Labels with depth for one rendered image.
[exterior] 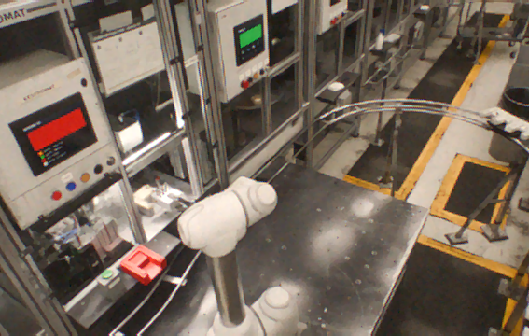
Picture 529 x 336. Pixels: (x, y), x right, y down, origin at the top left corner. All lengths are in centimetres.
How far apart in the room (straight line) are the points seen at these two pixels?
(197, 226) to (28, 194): 62
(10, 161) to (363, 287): 156
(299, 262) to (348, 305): 34
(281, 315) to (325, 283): 46
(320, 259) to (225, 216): 103
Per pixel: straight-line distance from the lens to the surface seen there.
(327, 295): 203
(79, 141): 158
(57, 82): 151
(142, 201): 218
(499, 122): 319
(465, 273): 319
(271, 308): 166
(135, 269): 187
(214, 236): 123
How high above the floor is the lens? 233
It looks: 38 degrees down
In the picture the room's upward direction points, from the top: 3 degrees counter-clockwise
